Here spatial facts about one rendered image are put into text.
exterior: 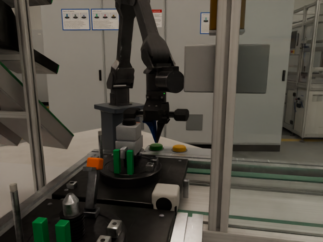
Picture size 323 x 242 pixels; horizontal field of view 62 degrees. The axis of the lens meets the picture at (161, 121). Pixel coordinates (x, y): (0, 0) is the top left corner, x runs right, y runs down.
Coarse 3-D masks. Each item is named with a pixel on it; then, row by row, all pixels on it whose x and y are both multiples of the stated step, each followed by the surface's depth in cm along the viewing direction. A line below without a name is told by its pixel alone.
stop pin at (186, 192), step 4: (184, 180) 58; (188, 180) 58; (184, 184) 58; (188, 184) 58; (184, 188) 58; (188, 188) 58; (184, 192) 58; (188, 192) 58; (184, 196) 58; (188, 196) 58
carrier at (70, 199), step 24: (48, 216) 44; (72, 216) 34; (96, 216) 40; (120, 216) 44; (144, 216) 44; (168, 216) 44; (0, 240) 38; (24, 240) 35; (48, 240) 31; (72, 240) 34; (96, 240) 35; (120, 240) 35; (144, 240) 38; (168, 240) 38
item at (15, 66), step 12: (0, 0) 51; (0, 12) 51; (12, 12) 53; (0, 24) 51; (12, 24) 53; (0, 36) 51; (12, 36) 54; (0, 48) 55; (12, 48) 54; (36, 60) 60; (48, 60) 63; (36, 72) 67; (48, 72) 65
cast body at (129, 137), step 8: (128, 120) 57; (120, 128) 56; (128, 128) 55; (136, 128) 55; (120, 136) 56; (128, 136) 56; (136, 136) 56; (120, 144) 56; (128, 144) 55; (136, 144) 56; (120, 152) 54; (136, 152) 56
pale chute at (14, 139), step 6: (0, 126) 69; (0, 132) 69; (6, 132) 71; (12, 132) 73; (0, 138) 72; (6, 138) 71; (12, 138) 73; (18, 138) 75; (6, 144) 76; (12, 144) 74
